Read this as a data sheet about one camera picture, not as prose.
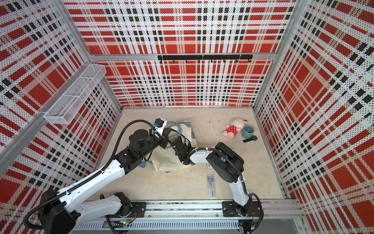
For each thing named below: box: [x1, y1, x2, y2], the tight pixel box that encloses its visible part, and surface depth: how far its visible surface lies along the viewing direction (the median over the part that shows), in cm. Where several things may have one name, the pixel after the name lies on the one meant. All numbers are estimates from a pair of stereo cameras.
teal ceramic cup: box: [241, 124, 255, 139], surface depth 101 cm
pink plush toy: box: [222, 118, 248, 139], surface depth 102 cm
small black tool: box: [242, 135, 259, 143], surface depth 103 cm
